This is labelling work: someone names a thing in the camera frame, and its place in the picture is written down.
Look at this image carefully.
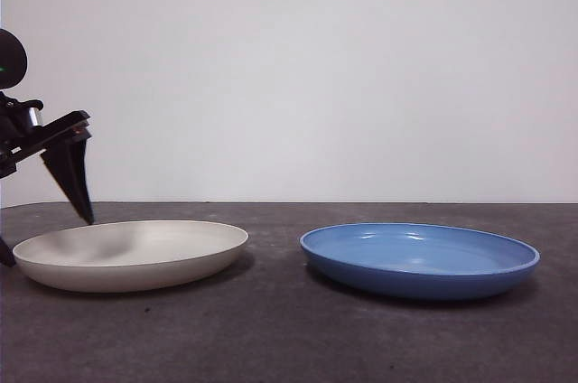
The white round plate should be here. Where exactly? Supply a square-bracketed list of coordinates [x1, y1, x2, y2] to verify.
[12, 219, 250, 294]

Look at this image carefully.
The blue round plate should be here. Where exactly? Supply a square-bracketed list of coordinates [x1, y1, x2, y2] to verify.
[299, 221, 541, 302]

